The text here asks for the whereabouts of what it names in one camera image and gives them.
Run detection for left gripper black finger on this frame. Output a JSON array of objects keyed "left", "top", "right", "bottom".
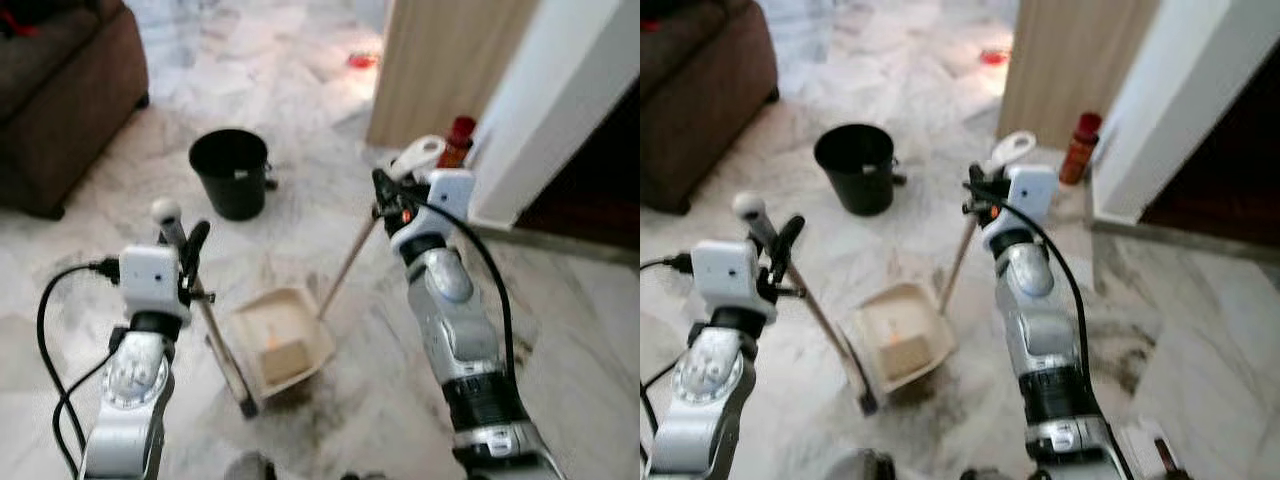
[
  {"left": 180, "top": 220, "right": 212, "bottom": 277},
  {"left": 770, "top": 214, "right": 807, "bottom": 281}
]

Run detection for wooden stick broom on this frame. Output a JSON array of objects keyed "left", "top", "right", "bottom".
[
  {"left": 150, "top": 197, "right": 260, "bottom": 419},
  {"left": 732, "top": 192, "right": 882, "bottom": 417}
]

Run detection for beige long handled dustpan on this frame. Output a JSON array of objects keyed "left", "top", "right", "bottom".
[
  {"left": 227, "top": 134, "right": 448, "bottom": 403},
  {"left": 845, "top": 130, "right": 1039, "bottom": 397}
]

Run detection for black plastic bucket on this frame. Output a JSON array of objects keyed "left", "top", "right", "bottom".
[
  {"left": 813, "top": 123, "right": 907, "bottom": 218},
  {"left": 188, "top": 128, "right": 279, "bottom": 222}
]

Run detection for red brown bottle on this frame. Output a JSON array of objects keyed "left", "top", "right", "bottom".
[
  {"left": 1058, "top": 111, "right": 1104, "bottom": 188},
  {"left": 436, "top": 115, "right": 478, "bottom": 170}
]

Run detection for light wooden cabinet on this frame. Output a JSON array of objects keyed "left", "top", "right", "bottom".
[
  {"left": 997, "top": 0, "right": 1162, "bottom": 152},
  {"left": 366, "top": 0, "right": 542, "bottom": 152}
]

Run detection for dark brown sofa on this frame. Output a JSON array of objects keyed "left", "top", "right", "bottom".
[
  {"left": 0, "top": 0, "right": 151, "bottom": 222},
  {"left": 640, "top": 0, "right": 781, "bottom": 216}
]

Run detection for grey left robot foot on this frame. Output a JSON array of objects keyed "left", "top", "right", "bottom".
[
  {"left": 828, "top": 449, "right": 898, "bottom": 480},
  {"left": 221, "top": 450, "right": 278, "bottom": 480}
]

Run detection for grey robot foot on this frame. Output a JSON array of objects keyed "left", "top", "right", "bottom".
[
  {"left": 958, "top": 466, "right": 1053, "bottom": 480},
  {"left": 221, "top": 450, "right": 278, "bottom": 480},
  {"left": 828, "top": 449, "right": 898, "bottom": 480}
]

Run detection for grey right robot foot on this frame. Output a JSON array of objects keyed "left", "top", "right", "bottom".
[{"left": 958, "top": 466, "right": 1053, "bottom": 480}]

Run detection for white paper piece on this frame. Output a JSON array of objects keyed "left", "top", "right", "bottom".
[{"left": 1113, "top": 417, "right": 1179, "bottom": 473}]

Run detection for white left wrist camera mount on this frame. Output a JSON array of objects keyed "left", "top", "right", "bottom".
[
  {"left": 118, "top": 244, "right": 192, "bottom": 324},
  {"left": 690, "top": 240, "right": 767, "bottom": 321}
]

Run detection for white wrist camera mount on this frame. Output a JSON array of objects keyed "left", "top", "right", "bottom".
[
  {"left": 690, "top": 240, "right": 767, "bottom": 321},
  {"left": 388, "top": 168, "right": 477, "bottom": 241},
  {"left": 118, "top": 244, "right": 192, "bottom": 324},
  {"left": 982, "top": 164, "right": 1060, "bottom": 239}
]

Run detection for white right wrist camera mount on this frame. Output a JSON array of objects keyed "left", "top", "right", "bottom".
[
  {"left": 388, "top": 168, "right": 477, "bottom": 241},
  {"left": 982, "top": 164, "right": 1060, "bottom": 239}
]

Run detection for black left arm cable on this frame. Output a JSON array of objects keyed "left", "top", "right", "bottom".
[
  {"left": 640, "top": 252, "right": 695, "bottom": 473},
  {"left": 36, "top": 257, "right": 123, "bottom": 477}
]

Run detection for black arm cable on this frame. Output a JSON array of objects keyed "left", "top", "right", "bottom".
[
  {"left": 984, "top": 182, "right": 1137, "bottom": 480},
  {"left": 36, "top": 257, "right": 123, "bottom": 477},
  {"left": 640, "top": 252, "right": 695, "bottom": 473},
  {"left": 398, "top": 192, "right": 518, "bottom": 353}
]

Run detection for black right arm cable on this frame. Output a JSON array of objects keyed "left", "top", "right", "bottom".
[
  {"left": 398, "top": 192, "right": 518, "bottom": 353},
  {"left": 984, "top": 182, "right": 1137, "bottom": 480}
]

